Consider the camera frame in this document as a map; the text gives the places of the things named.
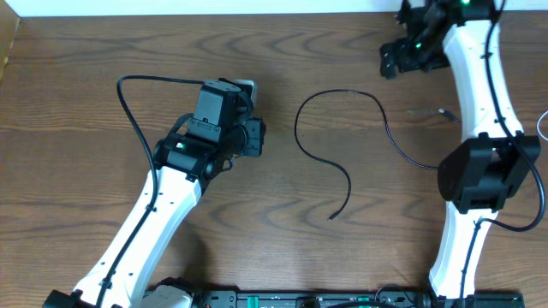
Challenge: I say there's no black USB cable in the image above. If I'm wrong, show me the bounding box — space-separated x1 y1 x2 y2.
293 88 463 222

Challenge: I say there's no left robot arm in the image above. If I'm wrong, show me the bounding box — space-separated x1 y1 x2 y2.
44 78 265 308

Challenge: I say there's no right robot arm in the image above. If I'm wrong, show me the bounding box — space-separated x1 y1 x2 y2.
380 0 541 307

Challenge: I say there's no left camera black cable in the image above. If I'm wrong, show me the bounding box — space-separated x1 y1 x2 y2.
94 74 206 308

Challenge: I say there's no camera black cable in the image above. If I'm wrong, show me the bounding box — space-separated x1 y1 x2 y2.
458 0 547 308
94 74 206 308

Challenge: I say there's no right camera black cable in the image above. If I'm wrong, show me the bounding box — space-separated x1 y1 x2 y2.
458 0 547 308

